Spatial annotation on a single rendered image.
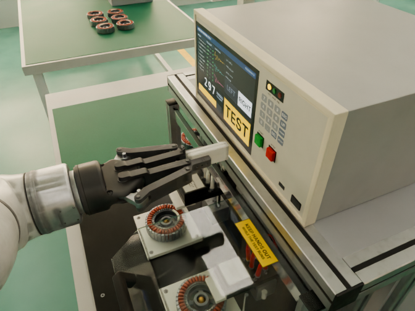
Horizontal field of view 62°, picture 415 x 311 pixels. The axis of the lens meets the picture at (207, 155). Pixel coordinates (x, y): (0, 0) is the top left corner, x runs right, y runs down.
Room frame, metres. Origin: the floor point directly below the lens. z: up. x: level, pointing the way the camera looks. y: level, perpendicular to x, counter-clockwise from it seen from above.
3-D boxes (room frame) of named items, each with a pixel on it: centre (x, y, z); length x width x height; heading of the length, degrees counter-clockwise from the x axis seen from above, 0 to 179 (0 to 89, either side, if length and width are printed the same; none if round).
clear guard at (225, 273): (0.31, -0.03, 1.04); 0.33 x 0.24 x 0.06; 114
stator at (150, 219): (0.61, 0.11, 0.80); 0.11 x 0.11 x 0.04
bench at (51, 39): (2.75, 0.84, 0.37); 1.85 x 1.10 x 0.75; 24
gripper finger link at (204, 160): (0.40, 0.02, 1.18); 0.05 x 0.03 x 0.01; 114
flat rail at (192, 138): (0.54, -0.03, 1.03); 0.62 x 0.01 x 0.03; 24
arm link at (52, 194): (0.34, 0.21, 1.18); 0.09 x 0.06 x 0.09; 24
